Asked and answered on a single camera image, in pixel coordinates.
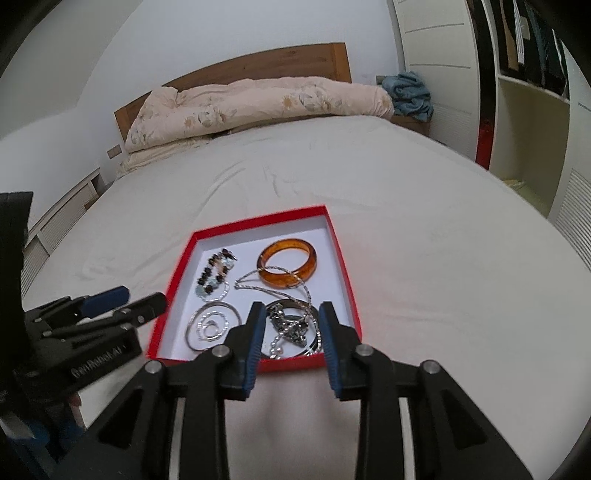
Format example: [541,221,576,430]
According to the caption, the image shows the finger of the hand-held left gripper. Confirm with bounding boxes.
[25,286,130,328]
[51,292,168,340]

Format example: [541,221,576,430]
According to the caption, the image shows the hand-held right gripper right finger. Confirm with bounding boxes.
[318,301,539,480]

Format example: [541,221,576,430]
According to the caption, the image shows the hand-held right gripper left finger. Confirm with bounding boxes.
[51,301,267,480]

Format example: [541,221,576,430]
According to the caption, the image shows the silver chain necklace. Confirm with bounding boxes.
[235,265,320,326]

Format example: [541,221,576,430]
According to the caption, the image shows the dark beaded bracelet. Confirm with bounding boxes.
[194,248,239,298]

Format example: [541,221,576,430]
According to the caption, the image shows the amber bangle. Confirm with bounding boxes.
[257,239,318,291]

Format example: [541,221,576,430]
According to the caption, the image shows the red jewelry box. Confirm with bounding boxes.
[147,204,364,374]

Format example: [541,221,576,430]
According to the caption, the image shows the dark beaded brooch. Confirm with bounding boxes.
[269,307,315,360]

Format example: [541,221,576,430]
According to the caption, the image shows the thin silver bangle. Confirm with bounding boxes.
[186,302,242,352]

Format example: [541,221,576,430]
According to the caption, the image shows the dark metal bangle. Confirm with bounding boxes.
[265,299,322,357]

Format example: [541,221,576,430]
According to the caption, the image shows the bed with beige sheet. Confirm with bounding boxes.
[21,113,591,480]

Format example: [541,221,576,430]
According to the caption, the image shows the beige pillow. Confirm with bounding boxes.
[115,138,213,178]

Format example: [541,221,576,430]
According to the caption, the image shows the beige floral quilt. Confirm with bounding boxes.
[124,78,394,154]

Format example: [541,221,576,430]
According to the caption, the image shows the wooden nightstand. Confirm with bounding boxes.
[390,113,431,137]

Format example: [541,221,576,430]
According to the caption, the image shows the red upright object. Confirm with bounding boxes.
[475,115,497,169]

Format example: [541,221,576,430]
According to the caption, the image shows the blue crumpled cloth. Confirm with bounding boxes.
[381,71,434,121]

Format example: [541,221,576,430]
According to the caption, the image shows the wooden headboard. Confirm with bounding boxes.
[115,43,352,144]

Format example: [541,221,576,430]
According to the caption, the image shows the white slatted panel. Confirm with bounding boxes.
[549,168,591,273]

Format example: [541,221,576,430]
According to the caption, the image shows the open white wardrobe shelving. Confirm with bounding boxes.
[480,0,591,222]

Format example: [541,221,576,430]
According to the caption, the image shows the white sliding wardrobe door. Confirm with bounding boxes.
[390,0,483,160]

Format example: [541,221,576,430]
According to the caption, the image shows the dark hanging clothes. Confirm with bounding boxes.
[480,0,573,100]

